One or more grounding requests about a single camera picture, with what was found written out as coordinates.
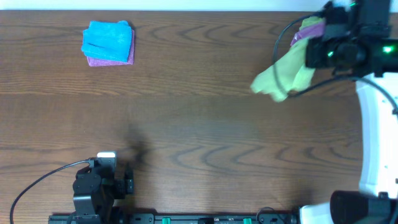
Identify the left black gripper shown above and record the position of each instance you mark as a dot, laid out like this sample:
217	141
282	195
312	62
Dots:
126	185

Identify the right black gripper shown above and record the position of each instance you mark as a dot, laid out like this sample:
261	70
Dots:
310	50

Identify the green microfiber cloth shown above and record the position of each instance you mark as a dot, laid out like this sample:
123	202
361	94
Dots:
288	73

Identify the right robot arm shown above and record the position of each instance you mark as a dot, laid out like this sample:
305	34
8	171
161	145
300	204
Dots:
375	200

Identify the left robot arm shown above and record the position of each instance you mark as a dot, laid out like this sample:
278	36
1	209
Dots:
95	190

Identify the crumpled purple cloth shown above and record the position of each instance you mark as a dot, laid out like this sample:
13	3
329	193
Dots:
314	30

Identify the folded magenta cloth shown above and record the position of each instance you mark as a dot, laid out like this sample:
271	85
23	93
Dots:
95	62

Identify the folded blue cloth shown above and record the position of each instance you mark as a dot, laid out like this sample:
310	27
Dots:
107	41

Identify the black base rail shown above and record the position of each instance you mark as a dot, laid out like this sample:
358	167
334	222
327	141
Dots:
150	218

